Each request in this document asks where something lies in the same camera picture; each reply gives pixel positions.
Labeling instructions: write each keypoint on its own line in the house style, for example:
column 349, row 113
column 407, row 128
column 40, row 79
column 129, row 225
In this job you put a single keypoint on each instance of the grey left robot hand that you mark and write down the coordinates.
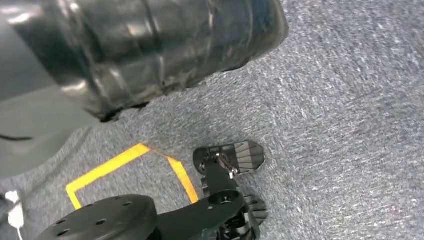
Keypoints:
column 149, row 49

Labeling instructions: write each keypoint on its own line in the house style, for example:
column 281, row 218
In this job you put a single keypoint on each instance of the black robot lower body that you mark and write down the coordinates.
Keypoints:
column 109, row 218

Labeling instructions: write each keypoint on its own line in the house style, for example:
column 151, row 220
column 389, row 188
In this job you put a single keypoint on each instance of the yellow floor tape rectangle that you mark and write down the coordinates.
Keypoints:
column 106, row 167

